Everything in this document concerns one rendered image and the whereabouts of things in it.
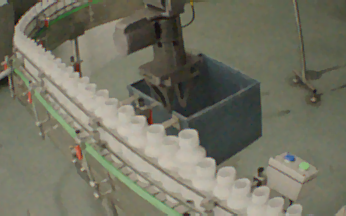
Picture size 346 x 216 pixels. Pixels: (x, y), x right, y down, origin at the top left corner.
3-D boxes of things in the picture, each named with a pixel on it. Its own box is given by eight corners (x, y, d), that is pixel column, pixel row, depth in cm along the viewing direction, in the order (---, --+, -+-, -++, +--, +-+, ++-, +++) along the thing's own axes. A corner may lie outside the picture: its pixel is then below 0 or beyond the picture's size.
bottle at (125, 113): (145, 175, 139) (132, 117, 130) (123, 171, 141) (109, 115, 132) (153, 162, 143) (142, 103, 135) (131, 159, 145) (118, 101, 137)
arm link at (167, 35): (185, 10, 100) (167, 4, 105) (153, 20, 97) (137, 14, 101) (189, 40, 104) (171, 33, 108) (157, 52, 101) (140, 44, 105)
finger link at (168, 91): (148, 111, 113) (142, 67, 108) (178, 97, 116) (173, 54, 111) (170, 125, 108) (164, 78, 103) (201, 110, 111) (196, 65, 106)
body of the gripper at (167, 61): (138, 76, 108) (134, 41, 104) (182, 57, 113) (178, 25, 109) (158, 87, 103) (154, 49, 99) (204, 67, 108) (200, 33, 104)
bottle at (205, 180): (217, 222, 117) (216, 172, 109) (192, 222, 119) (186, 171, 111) (224, 207, 122) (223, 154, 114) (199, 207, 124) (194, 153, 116)
